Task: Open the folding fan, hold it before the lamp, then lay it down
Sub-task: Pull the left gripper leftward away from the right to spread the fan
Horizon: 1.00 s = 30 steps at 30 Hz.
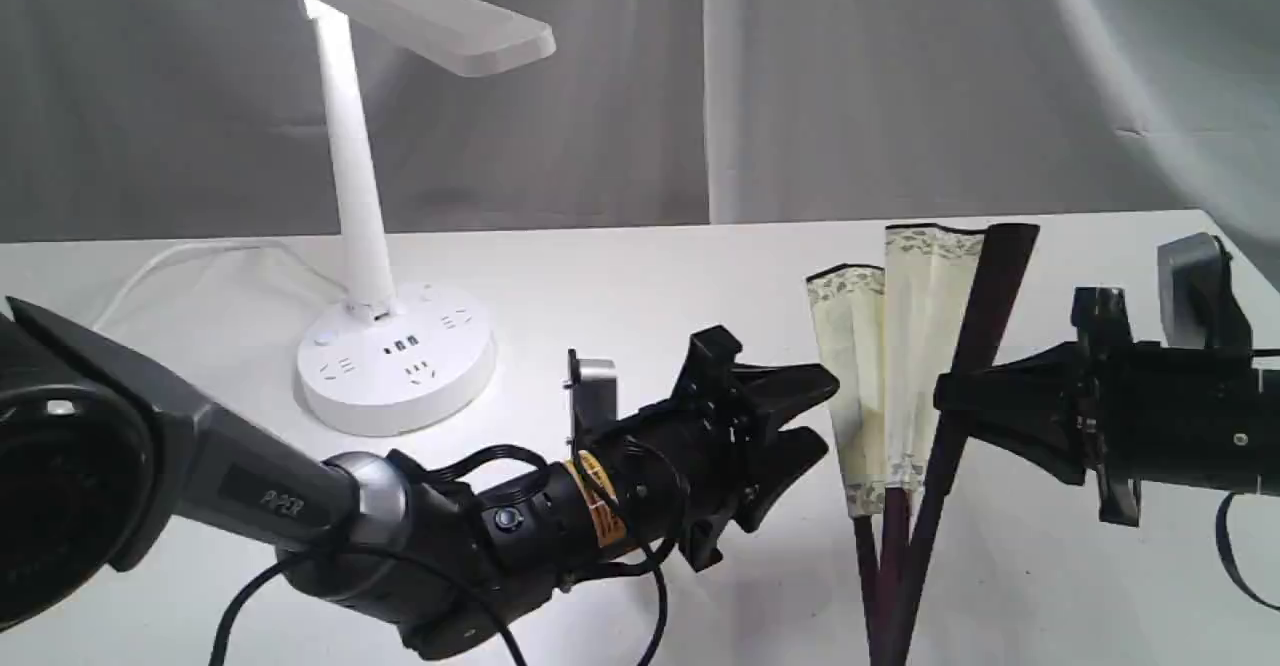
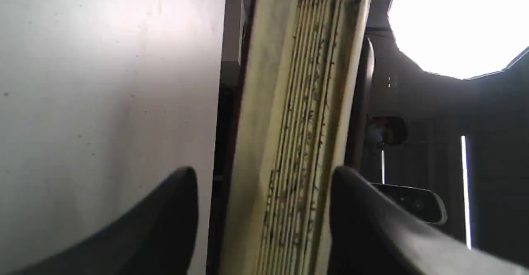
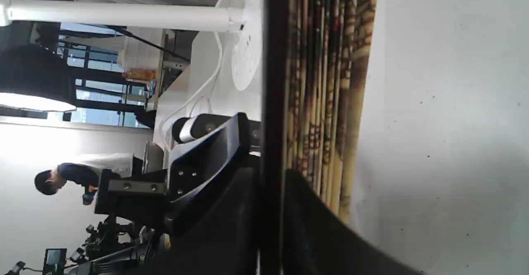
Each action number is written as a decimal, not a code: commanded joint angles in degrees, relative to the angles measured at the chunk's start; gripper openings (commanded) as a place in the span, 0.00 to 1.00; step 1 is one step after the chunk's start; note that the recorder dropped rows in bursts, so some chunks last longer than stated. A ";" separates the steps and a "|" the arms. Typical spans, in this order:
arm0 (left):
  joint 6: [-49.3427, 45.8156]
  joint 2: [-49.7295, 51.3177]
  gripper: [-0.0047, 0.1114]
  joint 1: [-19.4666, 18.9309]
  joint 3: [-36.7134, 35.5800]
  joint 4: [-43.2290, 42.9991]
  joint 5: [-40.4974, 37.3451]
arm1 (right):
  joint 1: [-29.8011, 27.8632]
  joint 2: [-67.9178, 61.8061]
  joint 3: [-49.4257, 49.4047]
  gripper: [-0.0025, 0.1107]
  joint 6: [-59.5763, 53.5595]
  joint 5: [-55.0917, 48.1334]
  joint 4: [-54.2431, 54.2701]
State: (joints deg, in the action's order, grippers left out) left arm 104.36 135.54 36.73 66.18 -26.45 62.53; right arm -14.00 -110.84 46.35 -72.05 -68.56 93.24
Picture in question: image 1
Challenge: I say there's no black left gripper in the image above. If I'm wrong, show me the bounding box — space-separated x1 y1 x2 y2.
600 325 840 573

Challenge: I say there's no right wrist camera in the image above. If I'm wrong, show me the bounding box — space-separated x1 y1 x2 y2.
1157 232 1253 356

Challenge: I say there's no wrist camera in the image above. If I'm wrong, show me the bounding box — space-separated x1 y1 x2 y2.
1157 232 1253 356
564 350 618 451

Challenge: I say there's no white power cable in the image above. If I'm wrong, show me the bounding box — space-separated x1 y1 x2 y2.
90 240 353 332

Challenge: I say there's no grey backdrop curtain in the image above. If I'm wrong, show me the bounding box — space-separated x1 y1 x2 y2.
1 0 1277 280

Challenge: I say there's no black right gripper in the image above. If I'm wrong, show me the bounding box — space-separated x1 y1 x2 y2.
934 287 1142 528

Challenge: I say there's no white desk lamp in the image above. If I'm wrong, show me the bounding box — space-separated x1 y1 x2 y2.
294 0 557 437

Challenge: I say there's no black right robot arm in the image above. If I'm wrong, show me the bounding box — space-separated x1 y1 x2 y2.
934 287 1277 528

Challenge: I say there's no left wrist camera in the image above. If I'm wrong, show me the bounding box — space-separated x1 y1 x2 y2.
564 350 618 451

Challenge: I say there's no cream paper folding fan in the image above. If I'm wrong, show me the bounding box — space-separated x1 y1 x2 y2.
805 222 1041 665

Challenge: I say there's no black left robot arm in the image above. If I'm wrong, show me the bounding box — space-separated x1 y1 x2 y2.
3 297 840 665

